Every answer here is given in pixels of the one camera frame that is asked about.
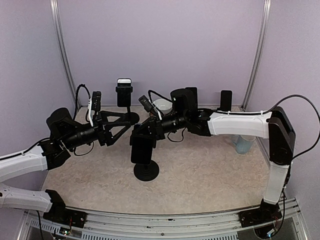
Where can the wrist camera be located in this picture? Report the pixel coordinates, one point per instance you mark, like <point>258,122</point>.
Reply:
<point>150,107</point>
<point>94,105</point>

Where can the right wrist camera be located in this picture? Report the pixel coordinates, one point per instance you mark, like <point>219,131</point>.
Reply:
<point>150,107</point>

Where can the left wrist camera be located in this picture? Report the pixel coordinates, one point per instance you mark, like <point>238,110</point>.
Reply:
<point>94,105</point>

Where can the aluminium corner post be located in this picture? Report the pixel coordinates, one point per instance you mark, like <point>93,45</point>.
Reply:
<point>54,6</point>
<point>258,54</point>

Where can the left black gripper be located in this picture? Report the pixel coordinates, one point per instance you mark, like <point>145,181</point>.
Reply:
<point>104,135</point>

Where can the white ceramic bowl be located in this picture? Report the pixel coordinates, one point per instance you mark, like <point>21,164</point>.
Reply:
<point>163,105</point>

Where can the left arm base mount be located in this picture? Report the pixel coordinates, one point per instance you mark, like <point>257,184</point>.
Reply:
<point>70,217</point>

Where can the aluminium front rail frame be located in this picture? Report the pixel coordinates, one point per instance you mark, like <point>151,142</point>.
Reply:
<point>221,225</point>

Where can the tall black phone stand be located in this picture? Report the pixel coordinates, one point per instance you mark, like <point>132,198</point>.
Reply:
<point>146,173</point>
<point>134,116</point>

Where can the black phone white edge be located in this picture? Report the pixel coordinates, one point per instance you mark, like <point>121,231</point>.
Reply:
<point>124,89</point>

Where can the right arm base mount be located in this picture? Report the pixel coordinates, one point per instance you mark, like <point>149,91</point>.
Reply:
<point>263,214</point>

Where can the light blue mug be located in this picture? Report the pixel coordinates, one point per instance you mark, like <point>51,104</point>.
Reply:
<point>243,143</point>

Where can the right aluminium corner post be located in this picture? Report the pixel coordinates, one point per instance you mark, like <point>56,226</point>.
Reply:
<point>258,54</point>

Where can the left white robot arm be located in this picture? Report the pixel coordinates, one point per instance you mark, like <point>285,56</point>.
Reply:
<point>52,152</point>

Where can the left aluminium corner post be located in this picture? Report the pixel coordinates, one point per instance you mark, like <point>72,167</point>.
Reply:
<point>54,6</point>

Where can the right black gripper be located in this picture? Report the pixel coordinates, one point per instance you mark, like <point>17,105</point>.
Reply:
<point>158,134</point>

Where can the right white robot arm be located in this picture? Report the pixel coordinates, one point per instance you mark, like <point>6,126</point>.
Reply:
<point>273,125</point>

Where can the tall black phone stand front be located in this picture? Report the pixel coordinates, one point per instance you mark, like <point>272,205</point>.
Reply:
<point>134,116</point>

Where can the black phone blue edge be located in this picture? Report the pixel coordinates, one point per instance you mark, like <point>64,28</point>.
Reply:
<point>141,150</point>

